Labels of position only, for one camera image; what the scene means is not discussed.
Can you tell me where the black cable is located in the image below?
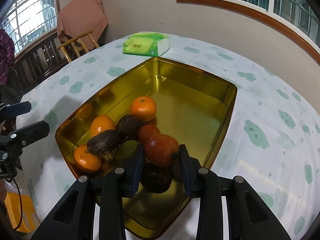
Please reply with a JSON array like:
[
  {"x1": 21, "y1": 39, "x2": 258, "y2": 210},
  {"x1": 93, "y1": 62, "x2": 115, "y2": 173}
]
[{"x1": 6, "y1": 177, "x2": 24, "y2": 231}]

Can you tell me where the dark passion fruit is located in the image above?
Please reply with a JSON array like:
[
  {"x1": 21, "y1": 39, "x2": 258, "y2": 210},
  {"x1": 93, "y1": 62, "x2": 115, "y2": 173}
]
[
  {"x1": 140, "y1": 163, "x2": 172, "y2": 193},
  {"x1": 116, "y1": 115, "x2": 140, "y2": 137}
]

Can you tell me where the green tissue pack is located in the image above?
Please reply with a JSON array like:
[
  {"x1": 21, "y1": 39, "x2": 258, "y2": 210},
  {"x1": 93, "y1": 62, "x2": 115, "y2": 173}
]
[{"x1": 123, "y1": 33, "x2": 170, "y2": 57}]

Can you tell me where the green tomato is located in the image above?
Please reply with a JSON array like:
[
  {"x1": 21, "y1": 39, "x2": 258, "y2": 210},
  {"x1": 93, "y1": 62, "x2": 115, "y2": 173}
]
[{"x1": 114, "y1": 140, "x2": 139, "y2": 165}]

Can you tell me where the cloud pattern tablecloth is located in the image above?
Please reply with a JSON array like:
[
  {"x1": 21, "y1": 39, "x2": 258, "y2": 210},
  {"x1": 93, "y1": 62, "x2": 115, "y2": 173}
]
[{"x1": 17, "y1": 35, "x2": 319, "y2": 239}]

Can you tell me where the dark wrinkled fruit far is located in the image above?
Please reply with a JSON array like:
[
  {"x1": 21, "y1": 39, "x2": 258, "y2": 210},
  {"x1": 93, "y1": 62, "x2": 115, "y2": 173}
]
[{"x1": 87, "y1": 129, "x2": 119, "y2": 155}]

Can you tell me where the small red tomato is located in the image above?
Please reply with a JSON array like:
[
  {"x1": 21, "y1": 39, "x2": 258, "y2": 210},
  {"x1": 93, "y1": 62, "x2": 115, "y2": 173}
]
[{"x1": 137, "y1": 124, "x2": 160, "y2": 144}]

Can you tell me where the wooden framed window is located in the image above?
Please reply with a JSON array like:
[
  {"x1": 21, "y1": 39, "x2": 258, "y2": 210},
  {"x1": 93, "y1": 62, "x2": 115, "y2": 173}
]
[{"x1": 177, "y1": 0, "x2": 319, "y2": 62}]

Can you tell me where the dark passion fruit right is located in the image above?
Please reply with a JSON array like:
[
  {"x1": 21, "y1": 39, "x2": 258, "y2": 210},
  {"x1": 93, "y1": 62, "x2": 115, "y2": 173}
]
[{"x1": 140, "y1": 163, "x2": 172, "y2": 193}]

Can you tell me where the wooden chair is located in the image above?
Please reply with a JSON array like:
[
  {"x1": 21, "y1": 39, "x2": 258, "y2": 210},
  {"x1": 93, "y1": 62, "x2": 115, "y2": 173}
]
[{"x1": 56, "y1": 30, "x2": 100, "y2": 63}]

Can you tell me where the dark wooden bench left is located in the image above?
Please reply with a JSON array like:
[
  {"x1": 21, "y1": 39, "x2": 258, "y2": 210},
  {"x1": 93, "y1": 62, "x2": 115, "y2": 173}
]
[{"x1": 7, "y1": 29, "x2": 67, "y2": 95}]

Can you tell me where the dark passion fruit centre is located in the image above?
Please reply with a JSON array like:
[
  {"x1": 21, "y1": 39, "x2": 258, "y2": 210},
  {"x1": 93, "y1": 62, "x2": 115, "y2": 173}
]
[{"x1": 116, "y1": 115, "x2": 140, "y2": 137}]

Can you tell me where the person's left hand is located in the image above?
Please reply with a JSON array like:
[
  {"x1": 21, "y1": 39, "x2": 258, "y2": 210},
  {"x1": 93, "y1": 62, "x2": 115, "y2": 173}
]
[{"x1": 0, "y1": 179, "x2": 7, "y2": 204}]

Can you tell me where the orange mandarin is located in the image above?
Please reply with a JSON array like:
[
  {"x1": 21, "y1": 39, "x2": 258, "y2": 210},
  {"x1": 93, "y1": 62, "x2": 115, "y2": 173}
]
[
  {"x1": 73, "y1": 145, "x2": 102, "y2": 173},
  {"x1": 130, "y1": 96, "x2": 157, "y2": 122},
  {"x1": 90, "y1": 115, "x2": 116, "y2": 137}
]

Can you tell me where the red toffee tin box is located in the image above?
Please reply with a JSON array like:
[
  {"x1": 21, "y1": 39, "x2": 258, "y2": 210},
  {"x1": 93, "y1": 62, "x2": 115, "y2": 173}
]
[{"x1": 55, "y1": 57, "x2": 238, "y2": 239}]

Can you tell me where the side window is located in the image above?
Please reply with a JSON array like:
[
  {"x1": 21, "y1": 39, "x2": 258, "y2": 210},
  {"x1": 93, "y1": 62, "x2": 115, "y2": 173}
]
[{"x1": 1, "y1": 0, "x2": 57, "y2": 55}]

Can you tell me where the yellow plastic stool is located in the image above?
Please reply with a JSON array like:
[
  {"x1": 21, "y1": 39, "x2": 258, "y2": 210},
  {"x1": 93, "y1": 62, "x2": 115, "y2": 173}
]
[{"x1": 4, "y1": 192, "x2": 39, "y2": 233}]

